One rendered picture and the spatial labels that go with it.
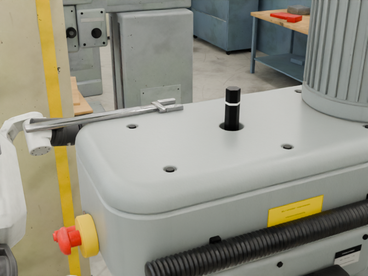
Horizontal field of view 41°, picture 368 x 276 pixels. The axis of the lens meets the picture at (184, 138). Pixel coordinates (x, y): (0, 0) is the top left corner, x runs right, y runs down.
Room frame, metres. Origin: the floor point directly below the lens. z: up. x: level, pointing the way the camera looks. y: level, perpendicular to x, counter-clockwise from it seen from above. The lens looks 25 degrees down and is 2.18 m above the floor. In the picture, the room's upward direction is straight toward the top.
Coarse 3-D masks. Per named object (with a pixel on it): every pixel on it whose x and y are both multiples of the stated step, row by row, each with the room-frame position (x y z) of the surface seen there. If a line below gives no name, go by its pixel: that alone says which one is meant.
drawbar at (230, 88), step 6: (228, 90) 0.66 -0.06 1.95; (234, 90) 0.66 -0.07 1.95; (240, 90) 0.66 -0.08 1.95; (228, 96) 0.66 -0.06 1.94; (234, 96) 0.65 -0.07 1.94; (228, 102) 0.66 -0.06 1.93; (234, 102) 0.65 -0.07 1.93; (228, 108) 0.66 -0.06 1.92; (234, 108) 0.65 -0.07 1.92; (228, 114) 0.66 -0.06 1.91; (234, 114) 0.65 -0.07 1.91; (228, 120) 0.65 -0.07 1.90; (234, 120) 0.65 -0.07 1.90; (228, 126) 0.65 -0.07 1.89; (234, 126) 0.65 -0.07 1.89
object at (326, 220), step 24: (312, 216) 0.55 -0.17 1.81; (336, 216) 0.55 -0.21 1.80; (360, 216) 0.56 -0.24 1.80; (216, 240) 0.50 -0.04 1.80; (240, 240) 0.50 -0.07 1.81; (264, 240) 0.50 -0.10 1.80; (288, 240) 0.51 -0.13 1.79; (312, 240) 0.53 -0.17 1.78; (168, 264) 0.45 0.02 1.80; (192, 264) 0.46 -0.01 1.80; (216, 264) 0.47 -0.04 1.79
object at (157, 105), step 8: (152, 104) 0.74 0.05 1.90; (160, 104) 0.74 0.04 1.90; (168, 104) 0.75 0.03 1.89; (176, 104) 0.73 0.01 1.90; (104, 112) 0.70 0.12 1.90; (112, 112) 0.70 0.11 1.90; (120, 112) 0.70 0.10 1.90; (128, 112) 0.70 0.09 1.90; (136, 112) 0.71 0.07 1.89; (144, 112) 0.71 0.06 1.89; (160, 112) 0.71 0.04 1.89; (56, 120) 0.67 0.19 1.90; (64, 120) 0.67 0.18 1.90; (72, 120) 0.67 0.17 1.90; (80, 120) 0.67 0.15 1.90; (88, 120) 0.67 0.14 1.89; (96, 120) 0.68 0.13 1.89; (32, 128) 0.64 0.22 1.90; (40, 128) 0.64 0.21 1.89; (48, 128) 0.65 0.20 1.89
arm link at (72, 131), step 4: (80, 124) 1.40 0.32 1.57; (84, 124) 1.39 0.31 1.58; (68, 128) 1.35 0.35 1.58; (72, 128) 1.36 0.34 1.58; (76, 128) 1.37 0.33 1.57; (80, 128) 1.39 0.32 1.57; (68, 132) 1.35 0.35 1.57; (72, 132) 1.35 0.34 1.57; (76, 132) 1.36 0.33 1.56; (68, 136) 1.34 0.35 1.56; (72, 136) 1.35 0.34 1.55; (68, 140) 1.34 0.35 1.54; (72, 140) 1.35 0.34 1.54; (64, 144) 1.34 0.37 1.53; (68, 144) 1.35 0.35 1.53; (72, 144) 1.36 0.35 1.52
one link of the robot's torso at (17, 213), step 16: (0, 144) 1.01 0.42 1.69; (0, 160) 0.97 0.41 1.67; (16, 160) 1.01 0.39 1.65; (0, 176) 0.93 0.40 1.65; (16, 176) 0.97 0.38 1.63; (0, 192) 0.90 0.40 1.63; (16, 192) 0.93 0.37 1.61; (0, 208) 0.87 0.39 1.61; (16, 208) 0.90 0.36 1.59; (0, 224) 0.85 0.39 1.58; (16, 224) 0.88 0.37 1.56; (0, 240) 0.87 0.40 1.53; (16, 240) 0.91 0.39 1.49
